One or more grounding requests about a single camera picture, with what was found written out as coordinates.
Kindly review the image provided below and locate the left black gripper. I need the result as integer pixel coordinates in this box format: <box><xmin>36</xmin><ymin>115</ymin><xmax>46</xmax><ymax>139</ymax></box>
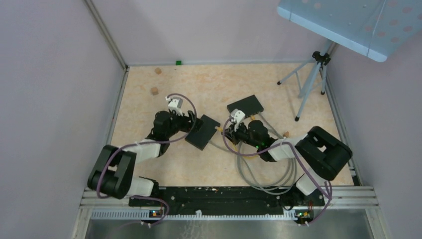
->
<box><xmin>165</xmin><ymin>110</ymin><xmax>205</xmax><ymax>138</ymax></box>

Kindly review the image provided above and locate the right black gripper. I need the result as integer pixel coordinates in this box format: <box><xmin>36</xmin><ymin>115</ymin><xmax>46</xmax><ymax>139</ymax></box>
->
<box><xmin>222</xmin><ymin>120</ymin><xmax>260</xmax><ymax>149</ymax></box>

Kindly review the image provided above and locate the yellow ethernet cable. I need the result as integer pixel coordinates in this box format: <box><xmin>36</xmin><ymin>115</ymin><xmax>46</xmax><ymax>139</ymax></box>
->
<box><xmin>214</xmin><ymin>115</ymin><xmax>261</xmax><ymax>161</ymax></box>

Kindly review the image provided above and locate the black network switch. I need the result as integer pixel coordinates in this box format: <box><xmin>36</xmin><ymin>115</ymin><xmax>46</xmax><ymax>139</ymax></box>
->
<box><xmin>185</xmin><ymin>115</ymin><xmax>220</xmax><ymax>151</ymax></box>
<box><xmin>226</xmin><ymin>95</ymin><xmax>264</xmax><ymax>119</ymax></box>

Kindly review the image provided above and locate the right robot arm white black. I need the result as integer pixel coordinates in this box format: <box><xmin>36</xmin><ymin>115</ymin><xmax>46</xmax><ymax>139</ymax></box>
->
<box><xmin>222</xmin><ymin>119</ymin><xmax>353</xmax><ymax>205</ymax></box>

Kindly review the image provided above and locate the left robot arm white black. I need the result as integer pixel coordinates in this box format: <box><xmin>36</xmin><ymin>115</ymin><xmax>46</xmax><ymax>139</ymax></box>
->
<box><xmin>87</xmin><ymin>111</ymin><xmax>203</xmax><ymax>206</ymax></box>

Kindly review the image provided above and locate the wooden cube near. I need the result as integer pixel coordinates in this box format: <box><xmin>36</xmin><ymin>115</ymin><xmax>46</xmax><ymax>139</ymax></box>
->
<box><xmin>150</xmin><ymin>87</ymin><xmax>159</xmax><ymax>96</ymax></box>

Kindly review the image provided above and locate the wooden cube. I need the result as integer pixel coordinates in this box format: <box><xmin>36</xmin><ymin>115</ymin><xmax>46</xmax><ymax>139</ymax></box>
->
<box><xmin>150</xmin><ymin>87</ymin><xmax>159</xmax><ymax>96</ymax></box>
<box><xmin>155</xmin><ymin>67</ymin><xmax>162</xmax><ymax>75</ymax></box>

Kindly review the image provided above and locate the wooden cube far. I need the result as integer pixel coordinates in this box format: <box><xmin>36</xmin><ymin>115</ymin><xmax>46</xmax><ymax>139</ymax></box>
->
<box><xmin>155</xmin><ymin>67</ymin><xmax>162</xmax><ymax>75</ymax></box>

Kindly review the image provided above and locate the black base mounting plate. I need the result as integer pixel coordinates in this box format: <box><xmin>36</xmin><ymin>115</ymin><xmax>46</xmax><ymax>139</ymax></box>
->
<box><xmin>128</xmin><ymin>186</ymin><xmax>325</xmax><ymax>216</ymax></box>

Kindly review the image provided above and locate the grey tripod stand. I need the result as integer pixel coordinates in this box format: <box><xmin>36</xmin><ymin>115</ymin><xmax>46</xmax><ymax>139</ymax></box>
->
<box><xmin>277</xmin><ymin>40</ymin><xmax>335</xmax><ymax>121</ymax></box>

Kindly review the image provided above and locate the light blue perforated board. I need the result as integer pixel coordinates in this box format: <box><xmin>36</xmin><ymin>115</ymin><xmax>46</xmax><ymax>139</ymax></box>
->
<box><xmin>277</xmin><ymin>0</ymin><xmax>422</xmax><ymax>62</ymax></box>

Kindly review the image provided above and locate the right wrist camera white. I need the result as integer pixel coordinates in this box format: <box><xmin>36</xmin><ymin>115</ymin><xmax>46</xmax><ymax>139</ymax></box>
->
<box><xmin>230</xmin><ymin>109</ymin><xmax>246</xmax><ymax>124</ymax></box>

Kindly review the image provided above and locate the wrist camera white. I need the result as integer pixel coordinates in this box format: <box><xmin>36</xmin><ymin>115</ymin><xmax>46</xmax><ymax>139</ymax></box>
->
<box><xmin>230</xmin><ymin>109</ymin><xmax>246</xmax><ymax>124</ymax></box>
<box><xmin>166</xmin><ymin>97</ymin><xmax>184</xmax><ymax>116</ymax></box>

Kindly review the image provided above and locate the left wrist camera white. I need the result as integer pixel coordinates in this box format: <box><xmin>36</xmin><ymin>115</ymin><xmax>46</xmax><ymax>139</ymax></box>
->
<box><xmin>166</xmin><ymin>97</ymin><xmax>184</xmax><ymax>116</ymax></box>

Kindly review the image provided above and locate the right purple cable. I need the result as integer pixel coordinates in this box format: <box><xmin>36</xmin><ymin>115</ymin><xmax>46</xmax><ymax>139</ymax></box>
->
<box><xmin>222</xmin><ymin>117</ymin><xmax>333</xmax><ymax>227</ymax></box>

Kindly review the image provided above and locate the white slotted cable duct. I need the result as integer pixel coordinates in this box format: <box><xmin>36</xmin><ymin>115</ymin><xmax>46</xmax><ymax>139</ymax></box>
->
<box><xmin>91</xmin><ymin>209</ymin><xmax>297</xmax><ymax>221</ymax></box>

